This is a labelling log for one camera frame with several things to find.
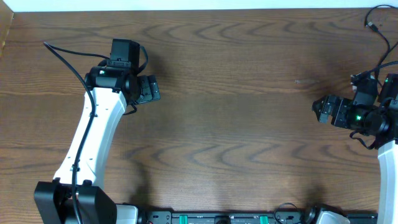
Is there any black USB cable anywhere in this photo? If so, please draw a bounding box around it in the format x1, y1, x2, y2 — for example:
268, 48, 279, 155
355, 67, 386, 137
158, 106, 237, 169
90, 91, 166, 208
364, 4, 398, 82

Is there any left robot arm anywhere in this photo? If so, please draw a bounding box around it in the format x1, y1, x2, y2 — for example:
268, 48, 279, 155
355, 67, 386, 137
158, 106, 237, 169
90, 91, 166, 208
34, 39, 160, 223

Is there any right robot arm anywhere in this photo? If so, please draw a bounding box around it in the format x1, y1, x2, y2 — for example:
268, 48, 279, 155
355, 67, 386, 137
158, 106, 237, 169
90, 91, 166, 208
312, 73, 397, 223

